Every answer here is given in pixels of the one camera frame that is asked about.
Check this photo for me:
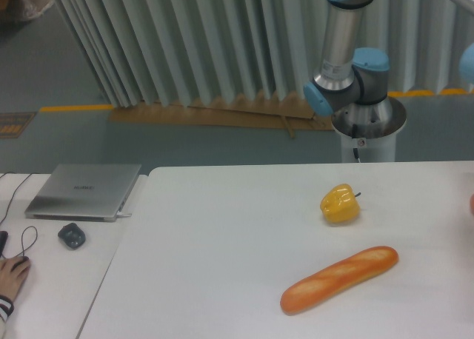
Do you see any black pen-like object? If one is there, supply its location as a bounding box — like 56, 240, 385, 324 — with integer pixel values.
0, 231, 8, 257

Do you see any yellow bell pepper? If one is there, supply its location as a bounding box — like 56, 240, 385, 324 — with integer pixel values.
320, 184, 361, 224

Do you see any white usb plug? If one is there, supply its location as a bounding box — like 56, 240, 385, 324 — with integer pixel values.
116, 212, 132, 218

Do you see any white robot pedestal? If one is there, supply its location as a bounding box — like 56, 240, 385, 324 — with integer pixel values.
331, 97, 407, 163

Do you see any silver closed laptop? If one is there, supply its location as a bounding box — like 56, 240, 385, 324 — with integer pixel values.
24, 164, 141, 221

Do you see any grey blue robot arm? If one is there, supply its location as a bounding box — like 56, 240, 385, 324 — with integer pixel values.
304, 0, 473, 116

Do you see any orange object at edge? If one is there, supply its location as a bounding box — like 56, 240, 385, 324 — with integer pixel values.
469, 194, 474, 215

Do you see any orange baguette bread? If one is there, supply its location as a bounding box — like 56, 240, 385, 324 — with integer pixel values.
280, 246, 399, 315

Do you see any brown cardboard sheet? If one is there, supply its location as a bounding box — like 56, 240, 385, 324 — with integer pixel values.
108, 104, 333, 138

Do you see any person's hand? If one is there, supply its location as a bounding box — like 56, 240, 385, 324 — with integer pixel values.
1, 256, 31, 302

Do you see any striped sleeve forearm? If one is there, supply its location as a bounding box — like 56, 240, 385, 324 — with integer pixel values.
0, 295, 15, 338

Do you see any thin black mouse cable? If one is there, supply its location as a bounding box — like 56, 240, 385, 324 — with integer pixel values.
19, 226, 39, 258

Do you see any black laptop cable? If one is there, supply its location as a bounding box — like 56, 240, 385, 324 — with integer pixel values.
0, 172, 34, 225

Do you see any dark grey small device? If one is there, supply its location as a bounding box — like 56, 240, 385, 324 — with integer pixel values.
58, 223, 86, 250

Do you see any black computer mouse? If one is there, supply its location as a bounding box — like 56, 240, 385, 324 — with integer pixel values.
11, 256, 29, 272

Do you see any folded white partition screen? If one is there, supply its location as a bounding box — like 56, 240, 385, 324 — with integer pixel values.
54, 0, 473, 107

